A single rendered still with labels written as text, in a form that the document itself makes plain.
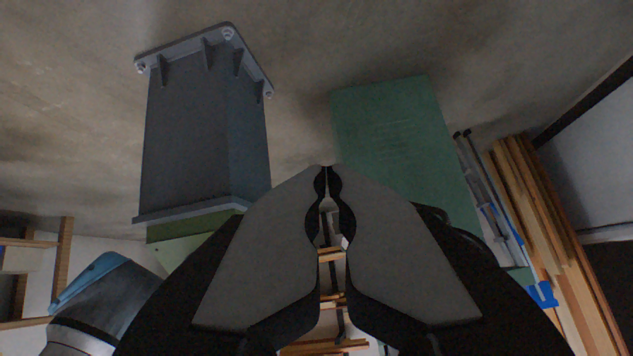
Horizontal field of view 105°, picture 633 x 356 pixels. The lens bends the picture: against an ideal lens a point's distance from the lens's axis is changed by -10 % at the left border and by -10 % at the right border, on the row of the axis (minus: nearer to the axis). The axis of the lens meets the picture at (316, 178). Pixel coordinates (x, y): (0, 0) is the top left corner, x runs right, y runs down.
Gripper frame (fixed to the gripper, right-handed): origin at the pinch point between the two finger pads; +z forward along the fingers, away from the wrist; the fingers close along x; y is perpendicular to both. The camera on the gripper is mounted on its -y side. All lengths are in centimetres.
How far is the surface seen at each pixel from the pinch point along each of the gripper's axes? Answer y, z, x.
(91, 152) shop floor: 45, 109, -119
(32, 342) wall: 222, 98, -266
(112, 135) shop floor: 35, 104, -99
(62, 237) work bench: 136, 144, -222
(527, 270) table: 68, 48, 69
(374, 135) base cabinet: 35, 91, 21
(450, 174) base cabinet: 46, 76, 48
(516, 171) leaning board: 95, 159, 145
